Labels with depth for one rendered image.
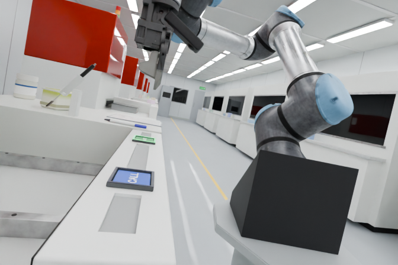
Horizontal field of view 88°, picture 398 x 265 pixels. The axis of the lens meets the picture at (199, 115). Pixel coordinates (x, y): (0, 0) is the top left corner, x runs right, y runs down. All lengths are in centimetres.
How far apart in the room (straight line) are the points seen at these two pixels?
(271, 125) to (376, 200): 291
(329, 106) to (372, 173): 280
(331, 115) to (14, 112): 85
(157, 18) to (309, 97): 41
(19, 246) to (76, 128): 38
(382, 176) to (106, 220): 331
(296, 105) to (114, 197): 47
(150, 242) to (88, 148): 57
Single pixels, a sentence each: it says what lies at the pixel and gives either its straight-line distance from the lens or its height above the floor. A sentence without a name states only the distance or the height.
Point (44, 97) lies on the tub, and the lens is 89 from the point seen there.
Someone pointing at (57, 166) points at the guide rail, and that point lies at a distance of 70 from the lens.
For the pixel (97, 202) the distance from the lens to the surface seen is 25.
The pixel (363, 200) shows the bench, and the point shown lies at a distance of 335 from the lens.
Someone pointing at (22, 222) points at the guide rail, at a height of 85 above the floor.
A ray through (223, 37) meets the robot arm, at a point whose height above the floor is 133.
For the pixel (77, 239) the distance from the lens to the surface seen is 20.
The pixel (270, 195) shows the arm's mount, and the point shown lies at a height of 92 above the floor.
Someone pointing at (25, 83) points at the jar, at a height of 103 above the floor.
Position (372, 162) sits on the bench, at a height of 83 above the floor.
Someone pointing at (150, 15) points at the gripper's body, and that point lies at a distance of 56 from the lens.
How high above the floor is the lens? 108
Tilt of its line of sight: 3 degrees down
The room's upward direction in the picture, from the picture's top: 12 degrees clockwise
